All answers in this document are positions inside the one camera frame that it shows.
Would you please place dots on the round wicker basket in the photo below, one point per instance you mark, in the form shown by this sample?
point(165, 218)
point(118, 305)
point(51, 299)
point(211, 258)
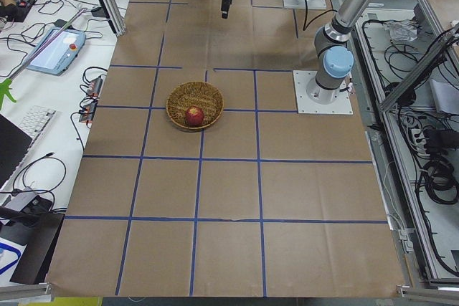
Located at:
point(200, 94)

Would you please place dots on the black laptop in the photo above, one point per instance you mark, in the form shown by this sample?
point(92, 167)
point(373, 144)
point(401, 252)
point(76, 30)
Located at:
point(15, 144)

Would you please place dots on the dark red apple in basket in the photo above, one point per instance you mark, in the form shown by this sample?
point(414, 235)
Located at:
point(194, 116)

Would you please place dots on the blue teach pendant tablet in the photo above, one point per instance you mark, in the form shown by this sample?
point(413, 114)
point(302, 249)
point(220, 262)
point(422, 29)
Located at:
point(58, 55)

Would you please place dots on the white keyboard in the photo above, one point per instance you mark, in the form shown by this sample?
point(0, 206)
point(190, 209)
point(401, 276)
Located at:
point(36, 120)

